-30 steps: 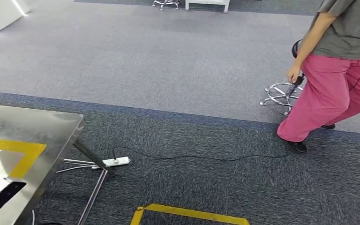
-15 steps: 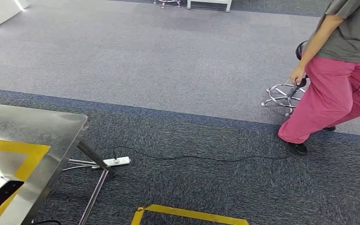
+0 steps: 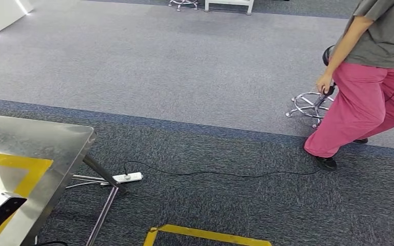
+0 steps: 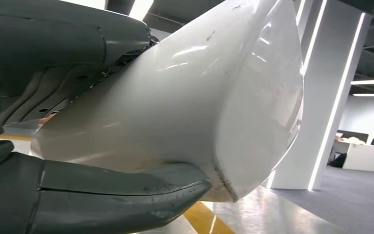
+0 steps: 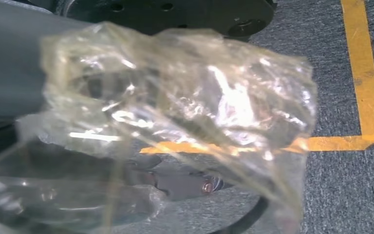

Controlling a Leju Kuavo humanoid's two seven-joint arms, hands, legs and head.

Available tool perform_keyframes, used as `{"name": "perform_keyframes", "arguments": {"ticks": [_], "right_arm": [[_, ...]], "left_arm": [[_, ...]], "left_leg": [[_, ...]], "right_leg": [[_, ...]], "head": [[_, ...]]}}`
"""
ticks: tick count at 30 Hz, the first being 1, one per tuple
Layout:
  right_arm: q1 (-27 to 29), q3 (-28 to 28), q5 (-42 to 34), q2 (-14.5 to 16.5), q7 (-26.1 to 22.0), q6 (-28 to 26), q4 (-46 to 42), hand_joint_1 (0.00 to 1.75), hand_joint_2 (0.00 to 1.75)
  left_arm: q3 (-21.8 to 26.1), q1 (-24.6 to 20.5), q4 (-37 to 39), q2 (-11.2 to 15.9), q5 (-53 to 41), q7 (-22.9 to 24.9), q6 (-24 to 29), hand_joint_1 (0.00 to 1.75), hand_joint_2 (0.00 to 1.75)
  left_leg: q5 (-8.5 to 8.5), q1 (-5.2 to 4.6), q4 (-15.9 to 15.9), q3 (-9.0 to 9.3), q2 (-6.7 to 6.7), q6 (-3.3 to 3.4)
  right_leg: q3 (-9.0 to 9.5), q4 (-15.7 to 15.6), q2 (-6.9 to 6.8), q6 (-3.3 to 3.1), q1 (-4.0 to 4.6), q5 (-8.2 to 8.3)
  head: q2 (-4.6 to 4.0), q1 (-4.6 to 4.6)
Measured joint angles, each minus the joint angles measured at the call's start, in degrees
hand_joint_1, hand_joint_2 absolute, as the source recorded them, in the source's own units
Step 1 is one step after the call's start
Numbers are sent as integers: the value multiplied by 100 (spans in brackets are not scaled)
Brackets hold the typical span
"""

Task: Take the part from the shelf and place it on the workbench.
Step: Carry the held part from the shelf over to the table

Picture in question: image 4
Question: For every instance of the white pillar with light strips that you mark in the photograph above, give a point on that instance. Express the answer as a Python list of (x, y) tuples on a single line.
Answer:
[(322, 97)]

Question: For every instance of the white office desk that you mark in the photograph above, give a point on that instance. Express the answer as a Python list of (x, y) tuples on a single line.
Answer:
[(362, 158)]

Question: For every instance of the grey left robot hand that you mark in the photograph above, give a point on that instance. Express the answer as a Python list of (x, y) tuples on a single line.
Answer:
[(77, 206)]

